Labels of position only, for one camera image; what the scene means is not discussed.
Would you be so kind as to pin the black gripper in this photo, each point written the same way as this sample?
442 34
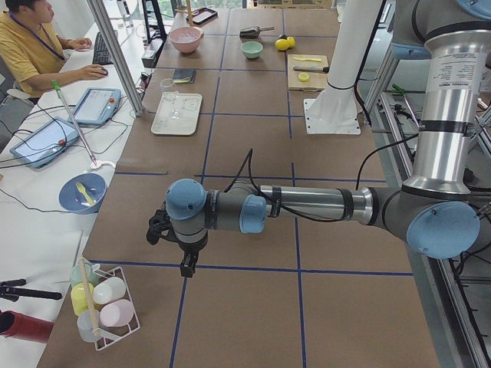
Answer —
190 251

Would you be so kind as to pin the green bowl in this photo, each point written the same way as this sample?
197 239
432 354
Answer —
251 49

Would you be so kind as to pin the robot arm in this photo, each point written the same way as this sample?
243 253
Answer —
430 211

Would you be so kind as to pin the blue bowl with fork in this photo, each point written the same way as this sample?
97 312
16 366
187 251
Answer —
83 194

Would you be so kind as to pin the pink bowl with ice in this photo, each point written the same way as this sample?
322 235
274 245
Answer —
186 39

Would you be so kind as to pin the black ice scoop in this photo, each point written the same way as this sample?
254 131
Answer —
254 31

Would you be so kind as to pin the clear wine glass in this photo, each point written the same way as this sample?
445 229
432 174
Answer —
170 98

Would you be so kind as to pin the cream bear tray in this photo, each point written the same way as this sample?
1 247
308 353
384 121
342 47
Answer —
189 106

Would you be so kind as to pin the blue teach pendant tablet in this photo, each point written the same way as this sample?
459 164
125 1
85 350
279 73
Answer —
97 106

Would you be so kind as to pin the red cylinder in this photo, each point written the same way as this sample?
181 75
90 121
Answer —
24 327

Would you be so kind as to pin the grey yellow folded cloth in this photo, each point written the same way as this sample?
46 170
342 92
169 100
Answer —
184 76

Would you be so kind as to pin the lemon half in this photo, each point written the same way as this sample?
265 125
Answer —
303 77

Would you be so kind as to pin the wooden cutting board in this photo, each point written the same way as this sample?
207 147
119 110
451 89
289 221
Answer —
317 81

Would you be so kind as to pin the steel muddler rod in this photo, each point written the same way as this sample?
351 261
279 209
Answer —
313 69

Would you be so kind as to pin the black keyboard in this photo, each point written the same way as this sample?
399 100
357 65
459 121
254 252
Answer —
101 53

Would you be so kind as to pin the yellow lemon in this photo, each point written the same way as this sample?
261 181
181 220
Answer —
293 41
282 44

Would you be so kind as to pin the yellow plastic knife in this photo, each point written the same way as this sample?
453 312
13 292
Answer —
311 59

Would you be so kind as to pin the person in yellow shirt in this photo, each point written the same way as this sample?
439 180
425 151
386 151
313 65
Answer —
34 52

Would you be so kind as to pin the white wire cup rack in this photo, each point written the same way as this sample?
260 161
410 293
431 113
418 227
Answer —
102 303

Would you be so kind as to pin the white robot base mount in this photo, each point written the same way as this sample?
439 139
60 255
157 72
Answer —
334 111

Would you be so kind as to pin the aluminium frame post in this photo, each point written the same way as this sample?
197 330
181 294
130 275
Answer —
102 20

